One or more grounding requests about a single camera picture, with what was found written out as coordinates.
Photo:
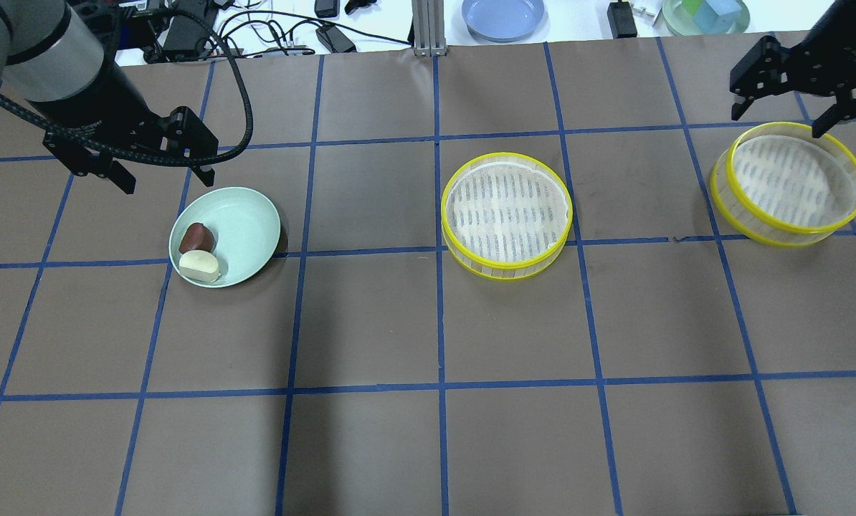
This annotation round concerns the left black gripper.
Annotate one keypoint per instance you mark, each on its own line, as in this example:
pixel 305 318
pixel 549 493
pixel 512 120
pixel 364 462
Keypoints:
pixel 92 102

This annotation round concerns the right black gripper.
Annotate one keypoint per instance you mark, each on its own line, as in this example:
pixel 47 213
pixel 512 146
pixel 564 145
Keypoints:
pixel 845 50

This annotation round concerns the yellow bamboo steamer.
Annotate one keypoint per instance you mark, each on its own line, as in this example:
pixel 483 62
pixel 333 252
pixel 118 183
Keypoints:
pixel 780 186
pixel 506 216

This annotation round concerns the white bun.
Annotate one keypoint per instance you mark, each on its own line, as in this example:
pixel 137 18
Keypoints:
pixel 200 266

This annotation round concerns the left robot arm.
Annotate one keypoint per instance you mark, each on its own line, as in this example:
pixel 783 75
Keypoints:
pixel 57 75

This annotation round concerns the brown bun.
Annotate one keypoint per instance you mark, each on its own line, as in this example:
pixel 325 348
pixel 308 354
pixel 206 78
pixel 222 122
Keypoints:
pixel 197 236

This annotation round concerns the mint green plate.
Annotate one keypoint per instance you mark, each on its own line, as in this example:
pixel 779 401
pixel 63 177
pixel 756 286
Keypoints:
pixel 246 225

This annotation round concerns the glass bowl with blocks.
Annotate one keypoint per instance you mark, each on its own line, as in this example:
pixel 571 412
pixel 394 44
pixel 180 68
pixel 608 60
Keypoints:
pixel 691 18

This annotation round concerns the black power adapter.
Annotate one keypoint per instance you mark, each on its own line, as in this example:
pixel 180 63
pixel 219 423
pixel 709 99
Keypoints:
pixel 621 20

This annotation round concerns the blue plate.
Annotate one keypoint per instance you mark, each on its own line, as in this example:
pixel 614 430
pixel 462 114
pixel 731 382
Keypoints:
pixel 502 21

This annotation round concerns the aluminium frame post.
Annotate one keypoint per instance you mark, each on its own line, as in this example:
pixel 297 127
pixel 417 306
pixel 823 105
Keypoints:
pixel 428 29

